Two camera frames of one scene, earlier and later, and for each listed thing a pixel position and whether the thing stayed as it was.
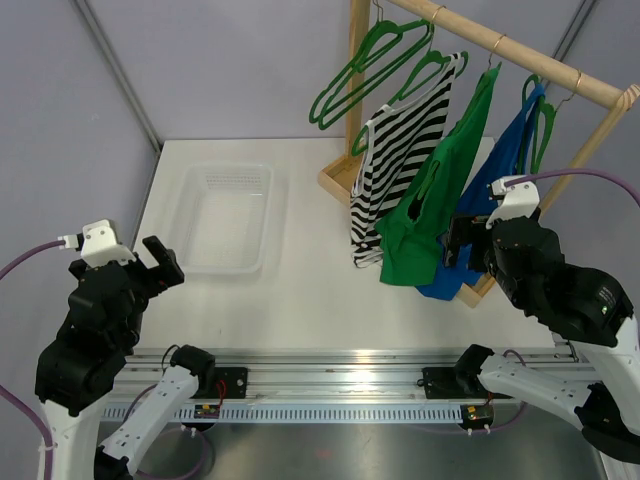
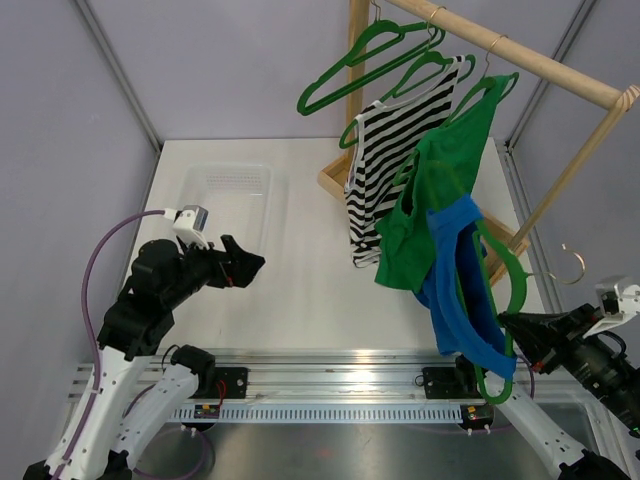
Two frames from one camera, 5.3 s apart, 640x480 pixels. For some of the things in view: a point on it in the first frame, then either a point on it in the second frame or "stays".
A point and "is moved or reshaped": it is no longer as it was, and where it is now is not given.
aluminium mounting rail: (335, 375) stays
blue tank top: (502, 158) to (459, 291)
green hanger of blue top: (541, 107) is moved or reshaped
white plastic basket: (223, 218) stays
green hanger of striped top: (357, 149) to (424, 64)
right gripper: (466, 228) to (564, 329)
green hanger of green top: (433, 170) to (488, 81)
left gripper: (168, 269) to (242, 270)
